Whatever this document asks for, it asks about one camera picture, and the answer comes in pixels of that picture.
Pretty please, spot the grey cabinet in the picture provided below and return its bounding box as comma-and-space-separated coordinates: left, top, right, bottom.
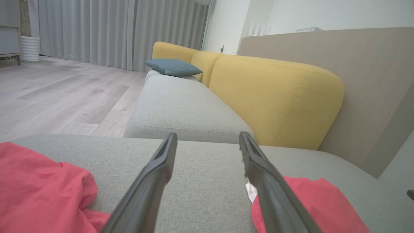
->
0, 0, 22, 66

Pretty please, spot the small yellow sofa backrest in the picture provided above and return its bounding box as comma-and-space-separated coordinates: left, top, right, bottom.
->
191, 51, 223, 88

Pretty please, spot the white router with antennas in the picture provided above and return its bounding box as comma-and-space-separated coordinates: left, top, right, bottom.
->
247, 21, 272, 37

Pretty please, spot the blue throw pillow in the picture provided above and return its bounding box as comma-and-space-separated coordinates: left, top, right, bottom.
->
144, 58, 203, 77

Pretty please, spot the red basketball jersey white trim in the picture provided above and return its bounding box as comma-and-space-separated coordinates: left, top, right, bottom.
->
245, 176, 371, 233

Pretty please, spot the white ribbed planter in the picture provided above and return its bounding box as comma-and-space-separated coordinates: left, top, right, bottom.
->
20, 36, 41, 62

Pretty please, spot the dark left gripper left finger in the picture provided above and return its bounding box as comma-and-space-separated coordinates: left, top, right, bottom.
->
100, 133, 178, 233

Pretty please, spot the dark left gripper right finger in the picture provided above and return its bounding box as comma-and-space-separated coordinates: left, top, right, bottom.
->
239, 131, 322, 233

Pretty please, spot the large yellow sofa backrest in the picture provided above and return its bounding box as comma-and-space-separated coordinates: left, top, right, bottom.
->
209, 54, 345, 151

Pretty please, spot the red shorts white stripe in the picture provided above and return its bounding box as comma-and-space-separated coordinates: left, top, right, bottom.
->
0, 142, 110, 233

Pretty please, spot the grey sofa seat cushion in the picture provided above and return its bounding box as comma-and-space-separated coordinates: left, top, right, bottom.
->
0, 134, 414, 233
123, 70, 254, 144

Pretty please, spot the grey curtain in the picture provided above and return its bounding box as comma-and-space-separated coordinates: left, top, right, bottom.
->
27, 0, 209, 72

